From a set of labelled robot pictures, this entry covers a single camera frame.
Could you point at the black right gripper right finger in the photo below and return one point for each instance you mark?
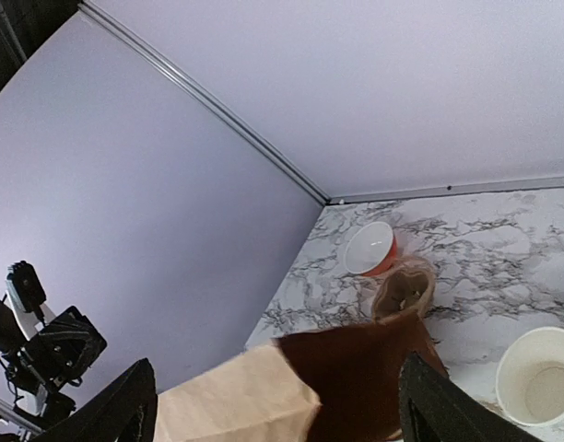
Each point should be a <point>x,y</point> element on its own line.
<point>432,408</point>

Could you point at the red white paper cup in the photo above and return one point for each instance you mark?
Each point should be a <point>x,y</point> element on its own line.
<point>372,250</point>

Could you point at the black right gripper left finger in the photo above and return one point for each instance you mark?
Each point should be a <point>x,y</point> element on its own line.
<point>126,410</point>

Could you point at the brown paper bag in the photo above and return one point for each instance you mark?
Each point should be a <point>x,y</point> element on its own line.
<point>340,384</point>

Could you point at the stacked white paper cups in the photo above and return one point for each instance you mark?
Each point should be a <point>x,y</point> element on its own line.
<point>530,378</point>

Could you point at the aluminium left frame post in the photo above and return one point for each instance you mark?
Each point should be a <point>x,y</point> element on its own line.
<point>201,95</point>

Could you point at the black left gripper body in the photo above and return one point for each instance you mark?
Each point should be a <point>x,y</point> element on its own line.
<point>36,369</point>

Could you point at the brown pulp cup carrier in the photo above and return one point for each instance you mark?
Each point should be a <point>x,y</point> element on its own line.
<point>408,286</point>

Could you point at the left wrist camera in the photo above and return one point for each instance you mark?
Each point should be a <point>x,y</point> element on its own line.
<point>27,299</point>

